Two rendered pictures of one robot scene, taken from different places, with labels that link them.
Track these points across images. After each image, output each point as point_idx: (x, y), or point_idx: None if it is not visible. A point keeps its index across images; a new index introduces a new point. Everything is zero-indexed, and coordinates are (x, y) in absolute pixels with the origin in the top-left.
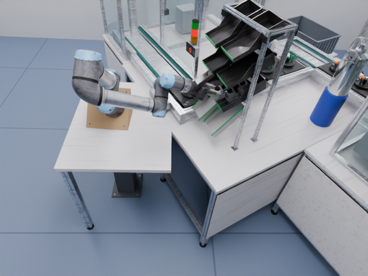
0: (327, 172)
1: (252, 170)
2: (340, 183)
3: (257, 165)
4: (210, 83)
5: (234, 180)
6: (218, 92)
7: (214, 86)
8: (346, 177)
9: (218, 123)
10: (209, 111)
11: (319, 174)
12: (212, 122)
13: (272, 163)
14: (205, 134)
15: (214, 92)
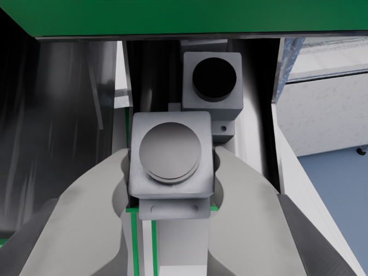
0: (299, 76)
1: (306, 189)
2: (322, 73)
3: (290, 173)
4: (52, 200)
5: (344, 253)
6: (240, 162)
7: (122, 163)
8: (316, 61)
9: (196, 225)
10: (137, 242)
11: (285, 90)
12: (175, 243)
13: (284, 141)
14: (151, 266)
15: (310, 231)
